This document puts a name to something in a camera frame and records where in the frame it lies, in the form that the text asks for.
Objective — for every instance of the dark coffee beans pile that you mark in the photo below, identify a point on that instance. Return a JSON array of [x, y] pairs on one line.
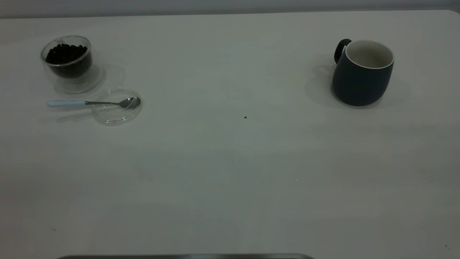
[[66, 57]]

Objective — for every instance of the clear double-wall glass cup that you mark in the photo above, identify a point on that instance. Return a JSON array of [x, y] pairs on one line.
[[77, 85]]

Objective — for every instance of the dark grey ceramic mug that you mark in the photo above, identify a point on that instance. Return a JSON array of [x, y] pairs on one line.
[[359, 82]]

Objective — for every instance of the clear round glass lid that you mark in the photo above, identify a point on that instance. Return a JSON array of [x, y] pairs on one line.
[[115, 116]]

